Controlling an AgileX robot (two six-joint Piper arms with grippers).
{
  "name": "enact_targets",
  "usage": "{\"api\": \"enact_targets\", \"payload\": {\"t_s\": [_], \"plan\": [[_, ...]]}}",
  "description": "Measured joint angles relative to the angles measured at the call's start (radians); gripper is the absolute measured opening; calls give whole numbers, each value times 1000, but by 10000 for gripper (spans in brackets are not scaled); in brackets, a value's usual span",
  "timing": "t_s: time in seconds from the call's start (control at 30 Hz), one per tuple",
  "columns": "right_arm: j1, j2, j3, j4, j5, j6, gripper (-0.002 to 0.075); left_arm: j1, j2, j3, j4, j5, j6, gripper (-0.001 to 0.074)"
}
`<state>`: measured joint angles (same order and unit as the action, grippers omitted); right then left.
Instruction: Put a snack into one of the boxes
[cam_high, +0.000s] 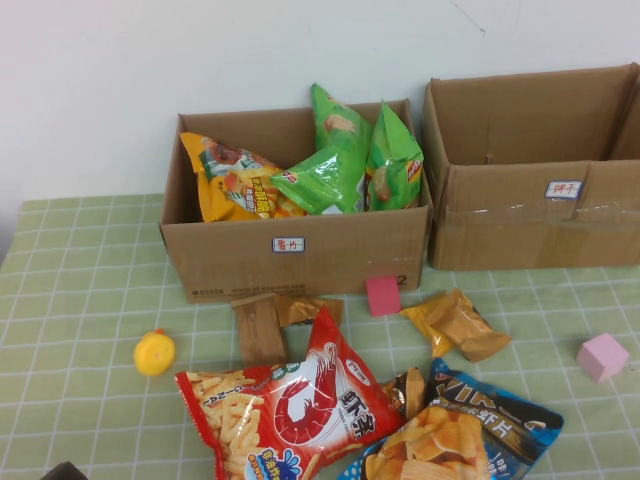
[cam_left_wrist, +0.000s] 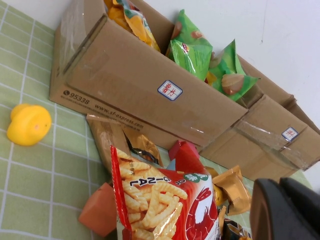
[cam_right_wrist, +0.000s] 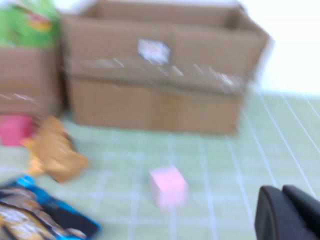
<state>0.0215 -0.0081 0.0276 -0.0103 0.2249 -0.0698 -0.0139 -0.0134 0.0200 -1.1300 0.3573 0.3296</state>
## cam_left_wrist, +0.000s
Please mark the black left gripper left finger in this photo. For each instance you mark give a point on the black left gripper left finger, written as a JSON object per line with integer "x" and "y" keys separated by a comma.
{"x": 270, "y": 212}

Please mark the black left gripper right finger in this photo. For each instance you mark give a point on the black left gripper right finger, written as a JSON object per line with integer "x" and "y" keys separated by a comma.
{"x": 307, "y": 205}

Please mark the brown gold snack packet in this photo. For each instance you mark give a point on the brown gold snack packet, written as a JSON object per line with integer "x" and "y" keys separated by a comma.
{"x": 142, "y": 147}
{"x": 232, "y": 190}

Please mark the small yellow snack packet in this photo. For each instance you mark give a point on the small yellow snack packet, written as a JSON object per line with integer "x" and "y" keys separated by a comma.
{"x": 212, "y": 172}

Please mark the small dark gold packet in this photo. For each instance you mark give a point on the small dark gold packet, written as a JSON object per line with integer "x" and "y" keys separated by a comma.
{"x": 222, "y": 213}

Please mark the cardboard box with clear tape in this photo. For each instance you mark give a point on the cardboard box with clear tape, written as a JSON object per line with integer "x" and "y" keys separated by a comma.
{"x": 250, "y": 150}

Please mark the deep pink block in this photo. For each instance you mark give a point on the deep pink block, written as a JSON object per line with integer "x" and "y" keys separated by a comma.
{"x": 180, "y": 150}

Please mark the red shrimp cracker bag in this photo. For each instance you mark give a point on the red shrimp cracker bag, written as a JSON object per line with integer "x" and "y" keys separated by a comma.
{"x": 160, "y": 200}

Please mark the green chips bag red logo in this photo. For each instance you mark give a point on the green chips bag red logo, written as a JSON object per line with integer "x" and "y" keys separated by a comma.
{"x": 232, "y": 75}

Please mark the crumpled green chips bag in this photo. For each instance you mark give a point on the crumpled green chips bag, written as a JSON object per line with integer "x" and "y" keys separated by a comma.
{"x": 192, "y": 60}

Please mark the orange block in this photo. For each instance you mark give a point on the orange block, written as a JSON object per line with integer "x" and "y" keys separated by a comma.
{"x": 97, "y": 212}

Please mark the brown rectangular block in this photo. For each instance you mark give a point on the brown rectangular block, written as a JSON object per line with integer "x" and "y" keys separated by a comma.
{"x": 105, "y": 135}

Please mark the cardboard box printed 95338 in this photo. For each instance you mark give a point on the cardboard box printed 95338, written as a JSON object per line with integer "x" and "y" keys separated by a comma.
{"x": 125, "y": 75}

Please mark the tall green chips bag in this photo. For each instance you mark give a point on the tall green chips bag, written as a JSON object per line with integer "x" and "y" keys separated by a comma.
{"x": 192, "y": 27}

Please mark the orange-yellow chips bag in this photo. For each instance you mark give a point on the orange-yellow chips bag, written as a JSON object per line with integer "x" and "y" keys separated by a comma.
{"x": 137, "y": 27}

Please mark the yellow duck toy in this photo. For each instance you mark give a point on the yellow duck toy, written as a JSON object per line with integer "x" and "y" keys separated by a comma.
{"x": 30, "y": 125}

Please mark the green checked tablecloth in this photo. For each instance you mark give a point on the green checked tablecloth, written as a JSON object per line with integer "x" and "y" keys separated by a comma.
{"x": 25, "y": 75}

